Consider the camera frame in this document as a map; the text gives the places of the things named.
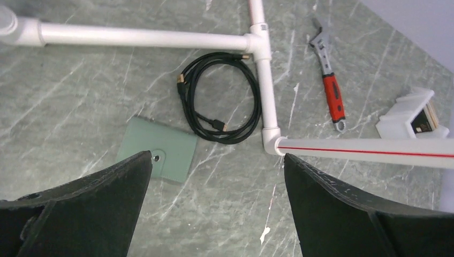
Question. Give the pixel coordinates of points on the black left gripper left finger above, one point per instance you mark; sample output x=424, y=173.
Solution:
x=95, y=215

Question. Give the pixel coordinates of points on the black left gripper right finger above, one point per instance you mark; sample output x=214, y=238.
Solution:
x=334, y=218

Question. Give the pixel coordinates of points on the green card holder wallet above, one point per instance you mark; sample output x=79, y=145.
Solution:
x=172, y=149

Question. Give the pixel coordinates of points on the white card box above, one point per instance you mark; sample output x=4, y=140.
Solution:
x=396, y=123

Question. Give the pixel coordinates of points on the stack of cards in box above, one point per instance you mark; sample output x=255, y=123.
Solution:
x=426, y=120

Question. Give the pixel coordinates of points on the red handled adjustable wrench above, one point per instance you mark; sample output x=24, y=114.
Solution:
x=320, y=44

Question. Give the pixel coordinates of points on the white pvc pipe frame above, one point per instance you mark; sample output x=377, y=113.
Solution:
x=25, y=31

